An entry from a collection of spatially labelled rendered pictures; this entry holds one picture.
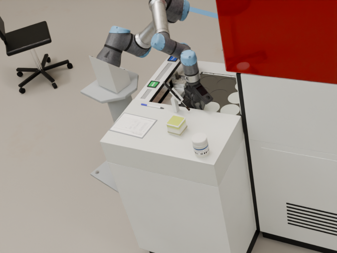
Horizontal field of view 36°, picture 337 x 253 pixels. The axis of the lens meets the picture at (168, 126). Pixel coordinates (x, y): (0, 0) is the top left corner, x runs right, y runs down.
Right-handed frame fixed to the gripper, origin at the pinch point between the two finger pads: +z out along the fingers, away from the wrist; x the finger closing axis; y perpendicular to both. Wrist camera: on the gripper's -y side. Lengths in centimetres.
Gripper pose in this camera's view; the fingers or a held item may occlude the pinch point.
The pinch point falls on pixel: (201, 112)
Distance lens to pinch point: 267.7
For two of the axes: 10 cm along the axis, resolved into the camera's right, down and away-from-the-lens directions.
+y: -5.5, -4.5, 7.1
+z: 1.9, 7.5, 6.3
